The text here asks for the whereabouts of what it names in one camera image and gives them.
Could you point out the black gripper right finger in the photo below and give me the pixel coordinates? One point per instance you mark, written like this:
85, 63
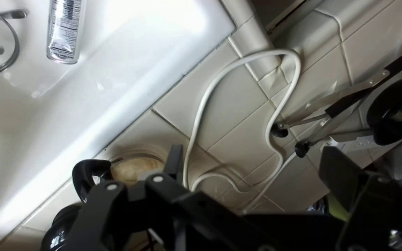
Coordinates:
377, 210

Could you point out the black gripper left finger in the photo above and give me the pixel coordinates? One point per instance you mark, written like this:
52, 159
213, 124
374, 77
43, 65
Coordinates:
173, 214

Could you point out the white double sink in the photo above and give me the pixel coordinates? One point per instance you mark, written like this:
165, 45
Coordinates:
117, 56

